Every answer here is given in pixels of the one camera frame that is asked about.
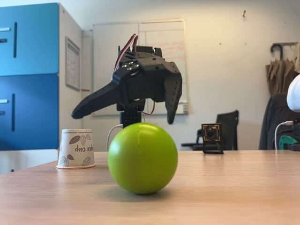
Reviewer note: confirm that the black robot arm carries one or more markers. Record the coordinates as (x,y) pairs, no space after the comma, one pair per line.
(131,117)

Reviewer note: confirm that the white wall whiteboard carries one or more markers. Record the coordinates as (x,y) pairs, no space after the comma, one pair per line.
(105,58)

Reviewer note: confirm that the black office chair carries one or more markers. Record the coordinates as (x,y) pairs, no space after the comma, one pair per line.
(228,122)

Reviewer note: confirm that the dark grey jacket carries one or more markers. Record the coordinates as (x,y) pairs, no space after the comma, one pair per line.
(269,122)

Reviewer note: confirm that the light blue locker door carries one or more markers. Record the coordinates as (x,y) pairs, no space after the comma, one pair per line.
(35,39)

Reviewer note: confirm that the black clamped device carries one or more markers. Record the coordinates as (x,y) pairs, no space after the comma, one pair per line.
(296,124)

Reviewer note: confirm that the printed paper notice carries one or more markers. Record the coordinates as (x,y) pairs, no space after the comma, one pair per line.
(72,63)

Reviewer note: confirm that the small camera on black stand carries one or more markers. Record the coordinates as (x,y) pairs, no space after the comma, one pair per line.
(211,132)

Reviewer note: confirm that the grey locker cabinet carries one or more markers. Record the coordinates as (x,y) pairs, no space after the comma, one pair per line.
(70,112)

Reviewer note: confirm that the white rounded object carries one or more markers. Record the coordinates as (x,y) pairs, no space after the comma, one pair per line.
(294,93)

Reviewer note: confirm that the white leaf-print paper cup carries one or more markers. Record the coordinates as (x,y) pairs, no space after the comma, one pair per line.
(75,150)

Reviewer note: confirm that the small wall hook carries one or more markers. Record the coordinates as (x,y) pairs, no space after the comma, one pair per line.
(244,13)

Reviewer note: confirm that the green table clamp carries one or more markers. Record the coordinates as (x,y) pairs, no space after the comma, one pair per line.
(284,140)

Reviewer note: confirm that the green foam ball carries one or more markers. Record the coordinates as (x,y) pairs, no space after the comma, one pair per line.
(143,159)

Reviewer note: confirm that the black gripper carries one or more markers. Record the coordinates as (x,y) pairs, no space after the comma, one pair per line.
(150,80)

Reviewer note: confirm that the brown folded paper bags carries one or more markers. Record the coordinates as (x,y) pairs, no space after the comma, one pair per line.
(279,75)

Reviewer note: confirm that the dark blue locker door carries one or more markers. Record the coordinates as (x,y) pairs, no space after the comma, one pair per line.
(35,112)

